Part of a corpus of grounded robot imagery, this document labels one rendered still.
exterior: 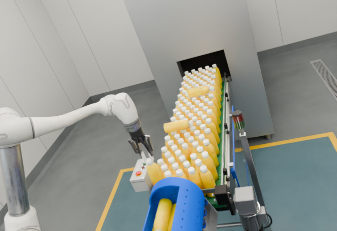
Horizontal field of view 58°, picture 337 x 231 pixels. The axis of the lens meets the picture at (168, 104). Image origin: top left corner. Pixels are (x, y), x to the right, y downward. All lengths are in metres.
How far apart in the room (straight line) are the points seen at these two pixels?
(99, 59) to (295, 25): 3.65
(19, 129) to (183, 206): 0.80
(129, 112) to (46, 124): 0.40
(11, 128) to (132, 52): 4.66
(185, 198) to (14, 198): 0.85
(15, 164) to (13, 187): 0.12
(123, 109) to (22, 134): 0.48
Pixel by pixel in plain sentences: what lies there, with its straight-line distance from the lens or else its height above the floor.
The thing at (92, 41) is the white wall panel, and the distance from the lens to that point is 6.11.
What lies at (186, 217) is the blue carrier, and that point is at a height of 1.19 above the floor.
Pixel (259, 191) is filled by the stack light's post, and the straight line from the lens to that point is 2.23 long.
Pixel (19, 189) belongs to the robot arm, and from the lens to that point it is 1.73.
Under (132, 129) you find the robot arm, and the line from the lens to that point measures 1.63.
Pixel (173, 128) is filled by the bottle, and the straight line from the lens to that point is 2.13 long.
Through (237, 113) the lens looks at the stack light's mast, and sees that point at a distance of 1.84.
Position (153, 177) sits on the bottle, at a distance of 1.83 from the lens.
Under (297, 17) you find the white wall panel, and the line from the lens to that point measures 5.69.
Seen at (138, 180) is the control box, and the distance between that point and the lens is 1.91.
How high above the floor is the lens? 2.21
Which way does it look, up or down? 25 degrees down
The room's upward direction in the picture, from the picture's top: 21 degrees counter-clockwise
